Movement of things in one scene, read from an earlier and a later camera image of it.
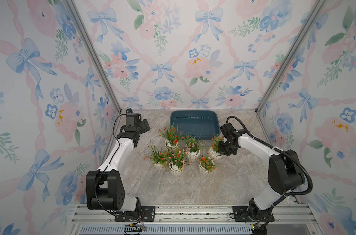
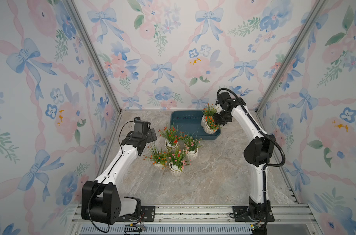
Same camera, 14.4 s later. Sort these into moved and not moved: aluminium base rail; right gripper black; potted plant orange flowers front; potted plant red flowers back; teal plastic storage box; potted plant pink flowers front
Moved: potted plant orange flowers front; right gripper black
Not moved: potted plant pink flowers front; potted plant red flowers back; teal plastic storage box; aluminium base rail
